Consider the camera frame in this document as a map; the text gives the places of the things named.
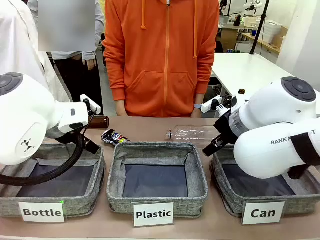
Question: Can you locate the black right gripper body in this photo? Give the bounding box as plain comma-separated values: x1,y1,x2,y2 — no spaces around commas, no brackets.
213,111,240,149

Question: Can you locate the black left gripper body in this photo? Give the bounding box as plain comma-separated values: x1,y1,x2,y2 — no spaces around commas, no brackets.
79,134,102,155

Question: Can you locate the clear crushed plastic bottle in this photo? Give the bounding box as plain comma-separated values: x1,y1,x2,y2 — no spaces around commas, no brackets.
165,124,221,144

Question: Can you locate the orange-sleeved left forearm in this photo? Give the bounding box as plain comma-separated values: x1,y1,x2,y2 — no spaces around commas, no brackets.
194,48,217,96

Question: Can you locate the orange-sleeved right forearm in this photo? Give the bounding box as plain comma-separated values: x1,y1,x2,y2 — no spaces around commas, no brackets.
102,42,127,101

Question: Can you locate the crushed dark blue can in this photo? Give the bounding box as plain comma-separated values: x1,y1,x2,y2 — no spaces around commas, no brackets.
100,128,131,146

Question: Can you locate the grey fabric basket, can label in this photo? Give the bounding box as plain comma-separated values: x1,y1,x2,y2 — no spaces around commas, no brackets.
210,144,320,218

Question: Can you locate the grey fabric basket, bottle label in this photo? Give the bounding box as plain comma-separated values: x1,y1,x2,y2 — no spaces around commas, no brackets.
0,142,106,218

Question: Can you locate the grey fabric basket, plastic label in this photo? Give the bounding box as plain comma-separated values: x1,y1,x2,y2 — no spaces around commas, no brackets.
106,141,209,218

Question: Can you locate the white Can label sign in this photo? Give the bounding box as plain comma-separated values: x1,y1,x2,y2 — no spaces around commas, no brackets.
241,201,286,225

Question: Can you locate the orange person's right hand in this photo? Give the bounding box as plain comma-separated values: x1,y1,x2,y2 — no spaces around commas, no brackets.
115,98,126,117

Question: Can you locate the grey person's left hand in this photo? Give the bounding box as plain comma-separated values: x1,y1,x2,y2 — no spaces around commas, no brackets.
85,58,98,72

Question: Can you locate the white background table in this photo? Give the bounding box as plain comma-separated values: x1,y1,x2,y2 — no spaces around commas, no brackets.
210,52,302,101

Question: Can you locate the person in grey shirt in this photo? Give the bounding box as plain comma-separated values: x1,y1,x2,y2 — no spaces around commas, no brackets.
26,0,106,112

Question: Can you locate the white Bottle label sign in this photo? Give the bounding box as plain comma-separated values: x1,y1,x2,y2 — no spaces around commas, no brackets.
18,201,66,223

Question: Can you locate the white Plastic label sign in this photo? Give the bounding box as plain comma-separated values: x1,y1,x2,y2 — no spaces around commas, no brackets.
132,202,174,227

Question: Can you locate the light wooden workbench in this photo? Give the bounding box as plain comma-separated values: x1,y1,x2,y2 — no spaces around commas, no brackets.
241,32,282,55

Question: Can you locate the person in orange hoodie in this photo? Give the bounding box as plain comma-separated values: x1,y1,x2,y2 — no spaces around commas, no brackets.
101,0,221,119

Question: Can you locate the cardboard box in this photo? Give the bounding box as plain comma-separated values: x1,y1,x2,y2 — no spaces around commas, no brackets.
273,25,289,47

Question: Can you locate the white plastic storage crate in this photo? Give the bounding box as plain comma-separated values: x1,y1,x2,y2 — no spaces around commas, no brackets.
262,19,284,42

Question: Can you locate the black tripod pole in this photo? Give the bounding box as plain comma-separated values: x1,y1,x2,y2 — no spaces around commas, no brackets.
250,0,272,56

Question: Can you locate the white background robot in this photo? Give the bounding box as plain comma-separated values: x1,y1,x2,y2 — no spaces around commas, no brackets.
243,0,263,11

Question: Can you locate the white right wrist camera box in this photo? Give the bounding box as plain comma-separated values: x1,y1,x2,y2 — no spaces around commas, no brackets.
200,95,232,116

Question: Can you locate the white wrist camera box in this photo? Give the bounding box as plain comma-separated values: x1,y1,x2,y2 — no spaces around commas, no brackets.
80,94,102,114
200,95,232,116

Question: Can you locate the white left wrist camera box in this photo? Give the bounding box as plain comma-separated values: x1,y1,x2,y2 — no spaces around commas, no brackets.
80,94,102,114

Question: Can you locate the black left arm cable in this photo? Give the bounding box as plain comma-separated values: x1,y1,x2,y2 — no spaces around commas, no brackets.
0,107,99,187

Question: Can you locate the black right arm strap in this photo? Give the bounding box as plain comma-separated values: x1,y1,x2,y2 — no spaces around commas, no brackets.
290,132,320,166

